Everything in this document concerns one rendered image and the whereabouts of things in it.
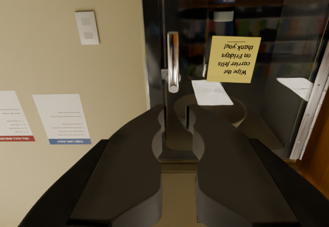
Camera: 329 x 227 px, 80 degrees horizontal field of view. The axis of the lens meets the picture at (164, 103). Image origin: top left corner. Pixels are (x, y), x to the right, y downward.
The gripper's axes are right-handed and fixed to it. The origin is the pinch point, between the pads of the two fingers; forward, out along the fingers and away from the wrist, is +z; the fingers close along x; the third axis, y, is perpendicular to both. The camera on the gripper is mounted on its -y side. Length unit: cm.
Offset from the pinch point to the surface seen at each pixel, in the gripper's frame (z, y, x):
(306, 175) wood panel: 24, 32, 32
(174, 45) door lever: 16.4, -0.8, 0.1
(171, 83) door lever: 16.4, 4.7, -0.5
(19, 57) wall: 66, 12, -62
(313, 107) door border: 21.5, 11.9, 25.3
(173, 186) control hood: 18.1, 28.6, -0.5
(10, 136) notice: 65, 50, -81
